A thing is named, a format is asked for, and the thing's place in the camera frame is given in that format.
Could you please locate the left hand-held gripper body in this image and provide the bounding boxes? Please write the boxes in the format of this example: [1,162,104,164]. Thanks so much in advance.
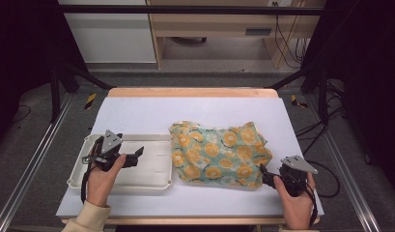
[82,130,124,172]

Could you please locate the black looped floor cable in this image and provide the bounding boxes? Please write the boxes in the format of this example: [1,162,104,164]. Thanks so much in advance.
[305,159,342,199]

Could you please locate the orange slice print cloth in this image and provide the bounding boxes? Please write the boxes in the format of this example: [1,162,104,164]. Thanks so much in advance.
[168,120,273,190]

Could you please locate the person's left hand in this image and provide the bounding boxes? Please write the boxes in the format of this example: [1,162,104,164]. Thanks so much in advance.
[86,154,127,208]

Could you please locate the aluminium floor rail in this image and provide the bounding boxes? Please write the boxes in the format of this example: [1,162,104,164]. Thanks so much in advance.
[305,96,383,232]
[0,92,75,232]

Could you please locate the black hanging desk cables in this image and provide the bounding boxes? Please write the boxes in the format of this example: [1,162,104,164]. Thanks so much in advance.
[273,1,311,69]

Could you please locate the thin black floor cable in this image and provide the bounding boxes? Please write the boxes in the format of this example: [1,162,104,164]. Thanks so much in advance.
[11,103,32,124]

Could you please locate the black horizontal frame bar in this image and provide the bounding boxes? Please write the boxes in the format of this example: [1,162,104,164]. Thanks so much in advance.
[56,4,325,16]

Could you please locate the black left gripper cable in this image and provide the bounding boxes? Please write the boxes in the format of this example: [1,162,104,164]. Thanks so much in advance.
[80,136,104,205]

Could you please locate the black floor cables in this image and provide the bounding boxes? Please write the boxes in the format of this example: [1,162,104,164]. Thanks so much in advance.
[295,104,347,157]

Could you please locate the white cabinet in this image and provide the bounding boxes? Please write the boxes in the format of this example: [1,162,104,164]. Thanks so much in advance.
[57,0,157,64]

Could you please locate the white plastic tray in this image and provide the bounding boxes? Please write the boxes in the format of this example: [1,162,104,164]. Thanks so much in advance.
[67,133,174,196]

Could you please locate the yellow black floor tape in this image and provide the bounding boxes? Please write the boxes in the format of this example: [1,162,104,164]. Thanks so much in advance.
[84,92,99,110]
[289,94,309,109]

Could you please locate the person's right hand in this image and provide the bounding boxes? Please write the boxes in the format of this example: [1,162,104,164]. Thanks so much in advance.
[272,172,317,231]

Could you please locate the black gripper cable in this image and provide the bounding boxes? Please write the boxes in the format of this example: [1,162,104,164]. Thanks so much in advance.
[300,182,319,228]
[80,136,104,205]

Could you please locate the black metal stand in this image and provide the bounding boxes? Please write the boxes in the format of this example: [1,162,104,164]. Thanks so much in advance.
[49,59,116,124]
[268,61,331,126]

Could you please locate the wooden table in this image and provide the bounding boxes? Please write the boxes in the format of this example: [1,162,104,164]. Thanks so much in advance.
[61,86,322,226]

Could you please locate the wooden desk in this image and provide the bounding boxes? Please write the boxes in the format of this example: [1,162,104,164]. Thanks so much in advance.
[146,0,326,70]

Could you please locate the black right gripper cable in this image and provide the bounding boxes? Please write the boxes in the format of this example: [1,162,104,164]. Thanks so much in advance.
[300,182,319,228]

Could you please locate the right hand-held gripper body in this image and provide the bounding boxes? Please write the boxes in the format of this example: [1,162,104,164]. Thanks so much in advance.
[275,155,319,198]

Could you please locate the white table mat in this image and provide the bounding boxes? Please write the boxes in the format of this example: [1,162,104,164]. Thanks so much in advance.
[55,96,325,218]

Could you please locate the black curtain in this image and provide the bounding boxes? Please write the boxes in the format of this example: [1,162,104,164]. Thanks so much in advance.
[300,0,395,189]
[0,0,87,153]

